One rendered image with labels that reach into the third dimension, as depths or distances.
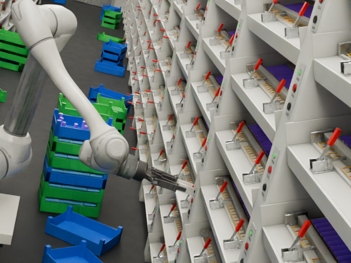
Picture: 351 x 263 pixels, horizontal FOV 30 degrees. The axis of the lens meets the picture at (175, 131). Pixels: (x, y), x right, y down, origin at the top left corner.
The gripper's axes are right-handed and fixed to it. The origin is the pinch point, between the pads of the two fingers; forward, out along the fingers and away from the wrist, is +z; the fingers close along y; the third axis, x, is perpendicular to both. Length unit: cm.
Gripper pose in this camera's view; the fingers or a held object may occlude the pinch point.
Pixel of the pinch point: (185, 187)
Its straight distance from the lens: 245.0
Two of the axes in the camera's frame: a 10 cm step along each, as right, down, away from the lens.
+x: 3.9, -8.9, -2.4
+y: 0.9, 3.0, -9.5
